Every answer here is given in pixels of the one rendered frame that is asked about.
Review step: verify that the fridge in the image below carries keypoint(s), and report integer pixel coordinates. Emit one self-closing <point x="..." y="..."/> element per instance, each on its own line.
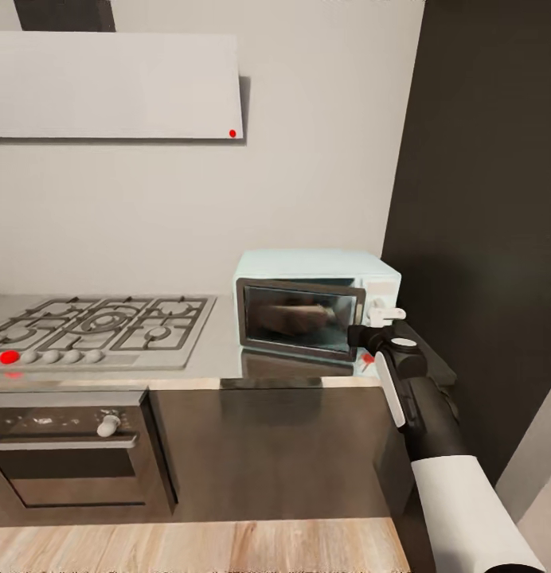
<point x="469" y="229"/>

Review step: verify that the range hood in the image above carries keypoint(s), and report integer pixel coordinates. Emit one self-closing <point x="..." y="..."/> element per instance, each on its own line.
<point x="69" y="74"/>

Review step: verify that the microwave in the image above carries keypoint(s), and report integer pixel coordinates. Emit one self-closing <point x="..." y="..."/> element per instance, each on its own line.
<point x="302" y="300"/>

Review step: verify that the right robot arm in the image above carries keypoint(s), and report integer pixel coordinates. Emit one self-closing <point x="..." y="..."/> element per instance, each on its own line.
<point x="469" y="529"/>

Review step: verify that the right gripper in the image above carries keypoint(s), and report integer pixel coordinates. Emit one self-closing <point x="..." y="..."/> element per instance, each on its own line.
<point x="361" y="335"/>

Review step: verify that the oven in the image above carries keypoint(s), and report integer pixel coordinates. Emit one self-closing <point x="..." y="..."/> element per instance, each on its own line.
<point x="82" y="455"/>

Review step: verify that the burner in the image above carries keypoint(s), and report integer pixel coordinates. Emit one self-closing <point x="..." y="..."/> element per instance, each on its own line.
<point x="99" y="333"/>

